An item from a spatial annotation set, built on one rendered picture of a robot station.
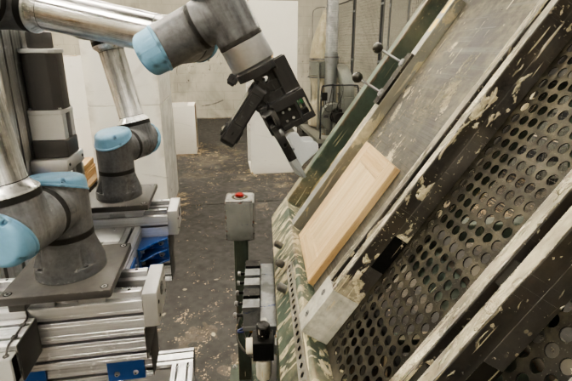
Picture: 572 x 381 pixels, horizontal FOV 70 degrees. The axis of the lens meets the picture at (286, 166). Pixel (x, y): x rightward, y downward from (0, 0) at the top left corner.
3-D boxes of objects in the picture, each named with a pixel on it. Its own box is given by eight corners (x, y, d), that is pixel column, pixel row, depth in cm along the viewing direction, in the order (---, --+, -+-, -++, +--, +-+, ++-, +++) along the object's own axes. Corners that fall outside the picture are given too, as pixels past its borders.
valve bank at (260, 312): (239, 298, 163) (237, 243, 156) (274, 296, 164) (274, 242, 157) (229, 401, 115) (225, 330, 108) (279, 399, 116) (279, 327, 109)
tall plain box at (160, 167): (123, 196, 436) (103, 24, 387) (181, 193, 445) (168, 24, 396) (100, 233, 350) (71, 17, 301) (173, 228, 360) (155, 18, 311)
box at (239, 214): (228, 230, 182) (226, 192, 177) (254, 230, 182) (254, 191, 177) (225, 242, 170) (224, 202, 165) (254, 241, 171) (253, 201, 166)
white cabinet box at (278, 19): (248, 162, 571) (243, 5, 514) (288, 159, 580) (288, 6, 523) (251, 174, 514) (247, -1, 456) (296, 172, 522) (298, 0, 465)
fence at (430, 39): (300, 225, 156) (291, 220, 155) (459, 4, 136) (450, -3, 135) (301, 230, 151) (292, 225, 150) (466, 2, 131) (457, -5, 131)
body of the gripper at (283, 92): (318, 119, 67) (285, 53, 64) (272, 144, 67) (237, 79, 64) (308, 112, 75) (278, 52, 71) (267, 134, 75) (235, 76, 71)
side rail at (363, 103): (306, 208, 181) (285, 196, 179) (466, -15, 158) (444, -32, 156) (307, 213, 175) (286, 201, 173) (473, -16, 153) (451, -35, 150)
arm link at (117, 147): (88, 171, 136) (83, 131, 132) (116, 161, 148) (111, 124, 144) (119, 174, 132) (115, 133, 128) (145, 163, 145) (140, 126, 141)
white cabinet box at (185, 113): (161, 148, 648) (157, 102, 628) (198, 146, 657) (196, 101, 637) (157, 155, 605) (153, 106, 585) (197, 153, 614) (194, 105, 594)
